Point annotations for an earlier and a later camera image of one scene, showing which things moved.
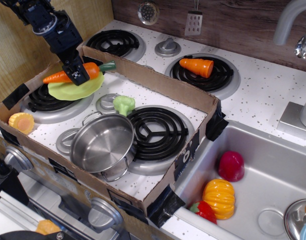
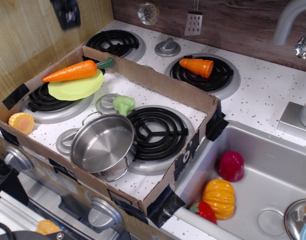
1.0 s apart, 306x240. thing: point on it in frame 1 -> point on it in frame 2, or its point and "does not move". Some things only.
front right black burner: [163, 134] does not move
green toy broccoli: [123, 104] does not move
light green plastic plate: [69, 91] does not move
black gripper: [63, 42] -> [68, 13]
